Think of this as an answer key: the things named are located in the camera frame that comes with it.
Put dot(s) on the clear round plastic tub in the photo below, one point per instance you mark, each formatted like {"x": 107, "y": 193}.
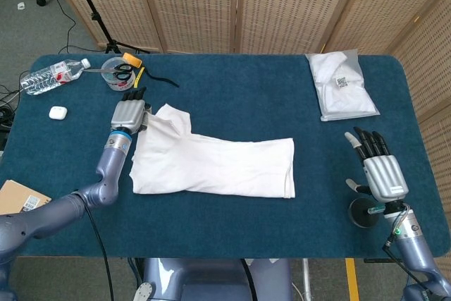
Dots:
{"x": 118, "y": 82}

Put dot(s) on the brown spiral notebook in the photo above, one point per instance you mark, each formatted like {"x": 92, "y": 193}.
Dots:
{"x": 17, "y": 197}

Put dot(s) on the clear plastic water bottle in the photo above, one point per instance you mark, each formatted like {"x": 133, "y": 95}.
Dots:
{"x": 49, "y": 77}

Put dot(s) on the black tripod stand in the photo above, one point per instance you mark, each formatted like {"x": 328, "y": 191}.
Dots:
{"x": 97, "y": 19}

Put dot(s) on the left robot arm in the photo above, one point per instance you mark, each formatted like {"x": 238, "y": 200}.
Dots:
{"x": 107, "y": 167}

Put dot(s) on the white paper scrap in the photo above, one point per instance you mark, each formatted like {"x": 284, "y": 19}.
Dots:
{"x": 21, "y": 5}

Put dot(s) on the blue-grey robot torso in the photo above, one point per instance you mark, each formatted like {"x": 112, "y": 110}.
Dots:
{"x": 211, "y": 280}

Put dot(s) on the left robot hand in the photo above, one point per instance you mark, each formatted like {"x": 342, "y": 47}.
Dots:
{"x": 128, "y": 116}

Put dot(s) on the white earbuds case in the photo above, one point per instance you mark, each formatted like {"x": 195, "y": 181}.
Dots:
{"x": 57, "y": 112}

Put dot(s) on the blue carpet table cover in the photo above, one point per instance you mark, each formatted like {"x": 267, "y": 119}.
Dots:
{"x": 229, "y": 227}

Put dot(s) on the white metal pole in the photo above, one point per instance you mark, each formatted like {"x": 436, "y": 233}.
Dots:
{"x": 306, "y": 278}

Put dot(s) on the white t-shirt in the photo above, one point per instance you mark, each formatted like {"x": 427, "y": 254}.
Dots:
{"x": 211, "y": 163}

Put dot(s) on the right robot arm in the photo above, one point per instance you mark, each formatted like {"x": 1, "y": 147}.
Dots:
{"x": 415, "y": 244}

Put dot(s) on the bagged folded white garment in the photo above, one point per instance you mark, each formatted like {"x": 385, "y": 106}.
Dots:
{"x": 343, "y": 89}

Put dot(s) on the black round disc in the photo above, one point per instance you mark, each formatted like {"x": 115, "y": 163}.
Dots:
{"x": 359, "y": 216}

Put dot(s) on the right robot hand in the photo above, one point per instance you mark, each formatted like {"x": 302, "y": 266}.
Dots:
{"x": 384, "y": 174}

